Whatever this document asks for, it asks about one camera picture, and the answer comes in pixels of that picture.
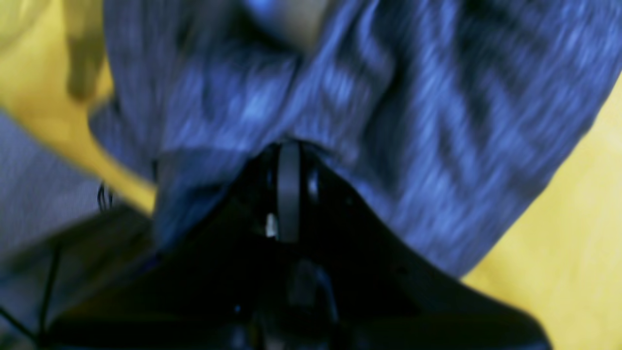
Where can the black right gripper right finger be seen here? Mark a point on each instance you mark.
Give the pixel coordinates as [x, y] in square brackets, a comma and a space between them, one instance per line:
[388, 297]

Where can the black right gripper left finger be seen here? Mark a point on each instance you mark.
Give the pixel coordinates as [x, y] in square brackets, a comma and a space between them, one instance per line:
[201, 297]

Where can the grey long-sleeve T-shirt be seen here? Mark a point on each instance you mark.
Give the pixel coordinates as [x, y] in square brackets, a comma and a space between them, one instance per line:
[448, 116]

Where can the yellow table cloth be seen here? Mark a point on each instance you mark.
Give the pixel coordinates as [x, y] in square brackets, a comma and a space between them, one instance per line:
[556, 260]

